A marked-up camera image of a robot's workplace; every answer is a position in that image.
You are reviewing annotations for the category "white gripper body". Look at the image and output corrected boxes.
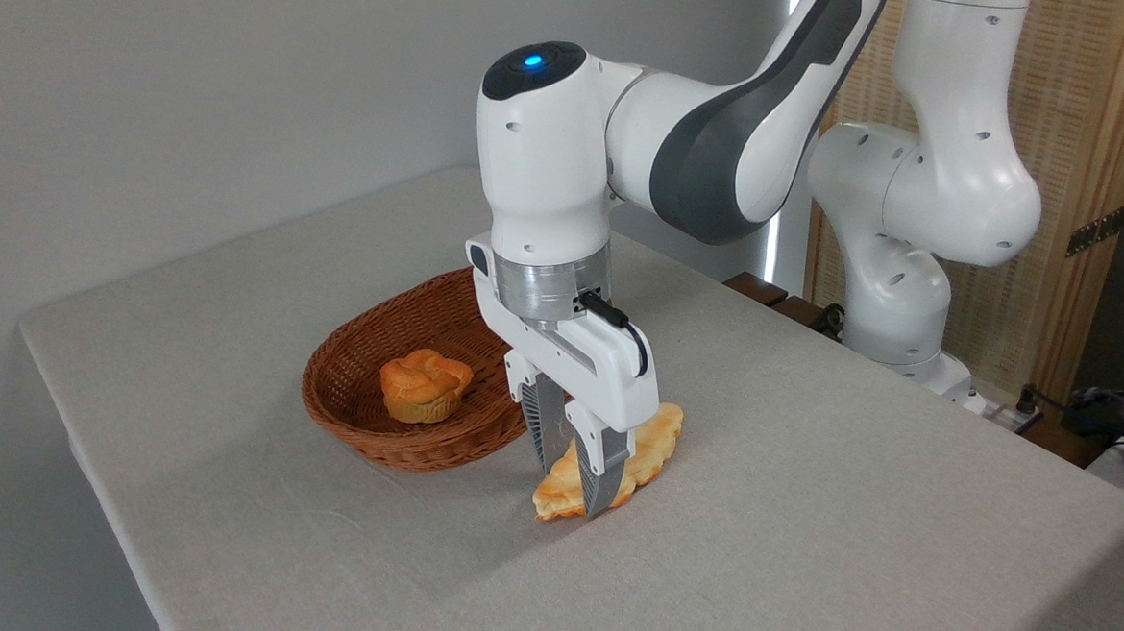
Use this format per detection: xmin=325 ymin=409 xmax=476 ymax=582
xmin=455 ymin=233 xmax=670 ymax=436

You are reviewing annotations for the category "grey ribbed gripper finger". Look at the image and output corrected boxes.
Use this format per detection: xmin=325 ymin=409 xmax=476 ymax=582
xmin=498 ymin=348 xmax=577 ymax=476
xmin=558 ymin=399 xmax=637 ymax=522

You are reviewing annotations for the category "leaf-shaped bread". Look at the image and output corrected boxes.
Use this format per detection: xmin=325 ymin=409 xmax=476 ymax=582
xmin=530 ymin=395 xmax=686 ymax=529

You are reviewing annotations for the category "orange muffin bread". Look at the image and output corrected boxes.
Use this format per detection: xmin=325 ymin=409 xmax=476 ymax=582
xmin=377 ymin=346 xmax=477 ymax=429

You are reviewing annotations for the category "brown wicker oval basket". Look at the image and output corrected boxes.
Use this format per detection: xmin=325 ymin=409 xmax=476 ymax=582
xmin=297 ymin=259 xmax=579 ymax=480

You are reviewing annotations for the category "dark brown wooden block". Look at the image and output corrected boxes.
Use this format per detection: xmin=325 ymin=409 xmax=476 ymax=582
xmin=771 ymin=294 xmax=831 ymax=332
xmin=722 ymin=270 xmax=793 ymax=310

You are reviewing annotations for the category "grey tablecloth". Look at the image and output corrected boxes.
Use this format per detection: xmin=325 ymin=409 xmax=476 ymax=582
xmin=2 ymin=141 xmax=1124 ymax=631

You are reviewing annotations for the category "metal screen hinge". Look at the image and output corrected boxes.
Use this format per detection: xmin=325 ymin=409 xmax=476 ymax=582
xmin=1065 ymin=202 xmax=1124 ymax=262

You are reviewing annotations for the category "wooden reed folding screen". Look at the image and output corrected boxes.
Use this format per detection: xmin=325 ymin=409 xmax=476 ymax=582
xmin=798 ymin=0 xmax=1124 ymax=415

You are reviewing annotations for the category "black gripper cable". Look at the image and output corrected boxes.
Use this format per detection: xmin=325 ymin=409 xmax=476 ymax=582
xmin=574 ymin=289 xmax=654 ymax=379

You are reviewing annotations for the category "black plug with cable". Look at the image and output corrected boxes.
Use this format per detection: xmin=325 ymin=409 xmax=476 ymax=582
xmin=1014 ymin=382 xmax=1098 ymax=426

